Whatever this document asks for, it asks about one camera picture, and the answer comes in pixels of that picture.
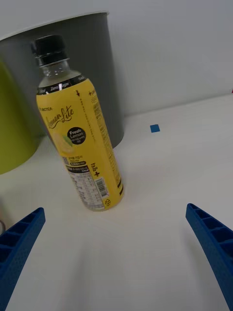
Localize grey plastic bin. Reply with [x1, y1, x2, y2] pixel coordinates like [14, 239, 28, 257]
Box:
[0, 12, 125, 149]

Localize yellow-green plastic bin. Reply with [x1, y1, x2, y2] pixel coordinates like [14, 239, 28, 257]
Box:
[0, 62, 41, 175]

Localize yellow label plastic bottle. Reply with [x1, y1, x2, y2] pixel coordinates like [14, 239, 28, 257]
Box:
[31, 35, 125, 212]

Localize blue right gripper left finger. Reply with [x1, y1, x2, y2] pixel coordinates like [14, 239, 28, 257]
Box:
[0, 207, 46, 311]

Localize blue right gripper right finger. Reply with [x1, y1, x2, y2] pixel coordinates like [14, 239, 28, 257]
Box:
[185, 203, 233, 311]

